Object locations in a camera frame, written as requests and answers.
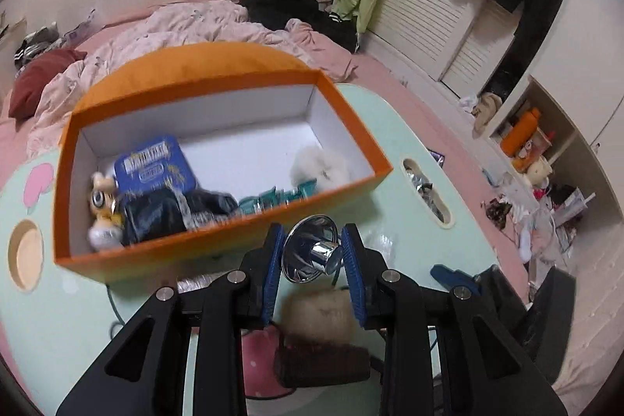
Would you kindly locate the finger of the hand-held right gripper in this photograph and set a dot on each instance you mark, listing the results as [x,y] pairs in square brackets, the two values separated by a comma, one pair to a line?
[453,277]

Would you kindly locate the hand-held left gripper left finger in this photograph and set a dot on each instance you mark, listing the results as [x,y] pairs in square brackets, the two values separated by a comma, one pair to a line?
[275,270]

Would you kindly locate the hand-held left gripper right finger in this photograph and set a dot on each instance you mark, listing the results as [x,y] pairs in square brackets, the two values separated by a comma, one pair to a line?
[352,270]

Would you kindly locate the silver metal funnel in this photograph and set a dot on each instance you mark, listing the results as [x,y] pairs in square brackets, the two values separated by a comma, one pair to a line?
[307,250]

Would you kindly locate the orange cardboard box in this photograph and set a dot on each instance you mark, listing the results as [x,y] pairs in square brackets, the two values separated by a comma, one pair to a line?
[195,245]

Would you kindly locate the mint green desktop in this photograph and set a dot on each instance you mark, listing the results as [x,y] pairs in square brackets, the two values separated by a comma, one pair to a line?
[390,226]

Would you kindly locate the brown fluffy object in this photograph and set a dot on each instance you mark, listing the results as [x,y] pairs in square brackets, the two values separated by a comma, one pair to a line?
[317,313]

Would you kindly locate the teal packets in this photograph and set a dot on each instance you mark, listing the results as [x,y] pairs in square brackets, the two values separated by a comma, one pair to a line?
[268,199]

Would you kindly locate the dark patterned packet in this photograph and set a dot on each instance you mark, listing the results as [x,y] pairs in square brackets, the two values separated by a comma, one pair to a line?
[499,211]

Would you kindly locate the silver foil packet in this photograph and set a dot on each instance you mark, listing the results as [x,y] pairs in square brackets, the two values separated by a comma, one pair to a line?
[424,192]

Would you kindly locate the pink round mat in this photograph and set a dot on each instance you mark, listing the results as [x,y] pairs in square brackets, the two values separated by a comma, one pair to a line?
[263,362]

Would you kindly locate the dark brown case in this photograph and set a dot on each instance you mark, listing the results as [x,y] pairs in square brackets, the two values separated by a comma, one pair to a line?
[321,365]

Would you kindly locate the white fluffy ball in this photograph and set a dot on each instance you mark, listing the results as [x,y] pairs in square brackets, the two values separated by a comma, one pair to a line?
[319,167]

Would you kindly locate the black shiny pouch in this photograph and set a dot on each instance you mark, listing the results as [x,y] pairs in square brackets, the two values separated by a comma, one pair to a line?
[156,216]

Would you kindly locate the white plush toy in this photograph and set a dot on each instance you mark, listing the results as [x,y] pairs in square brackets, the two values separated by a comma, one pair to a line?
[538,170]

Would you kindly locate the blue rectangular tin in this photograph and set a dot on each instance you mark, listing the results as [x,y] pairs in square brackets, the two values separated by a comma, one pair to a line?
[156,167]

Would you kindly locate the orange bottle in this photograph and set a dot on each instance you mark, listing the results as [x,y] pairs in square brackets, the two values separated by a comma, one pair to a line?
[519,133]

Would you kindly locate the beige plush toy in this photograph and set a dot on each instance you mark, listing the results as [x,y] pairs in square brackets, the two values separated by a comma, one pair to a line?
[487,111]

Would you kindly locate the white shelf unit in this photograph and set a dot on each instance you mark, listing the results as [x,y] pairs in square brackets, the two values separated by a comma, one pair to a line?
[585,143]

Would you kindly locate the yellow plush toy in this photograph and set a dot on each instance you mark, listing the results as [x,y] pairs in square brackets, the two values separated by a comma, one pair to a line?
[102,211]

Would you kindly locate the pink bed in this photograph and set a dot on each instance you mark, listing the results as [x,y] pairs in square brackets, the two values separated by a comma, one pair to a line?
[390,75]

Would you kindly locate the orange box lid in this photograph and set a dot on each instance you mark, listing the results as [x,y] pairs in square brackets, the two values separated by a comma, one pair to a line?
[195,65]

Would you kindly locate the pink floral blanket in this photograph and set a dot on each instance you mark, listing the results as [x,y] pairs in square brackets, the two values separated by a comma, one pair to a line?
[195,23]

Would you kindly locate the black clothes pile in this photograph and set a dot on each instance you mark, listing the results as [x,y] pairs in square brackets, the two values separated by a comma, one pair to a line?
[282,1]

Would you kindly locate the white louvered closet doors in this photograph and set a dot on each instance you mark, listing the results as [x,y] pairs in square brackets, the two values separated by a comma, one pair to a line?
[424,6]

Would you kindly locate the red pillow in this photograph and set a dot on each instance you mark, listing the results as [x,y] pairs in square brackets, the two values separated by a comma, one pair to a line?
[41,79]

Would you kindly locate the striped dark cloth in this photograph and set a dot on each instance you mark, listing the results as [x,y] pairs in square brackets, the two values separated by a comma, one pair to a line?
[34,45]

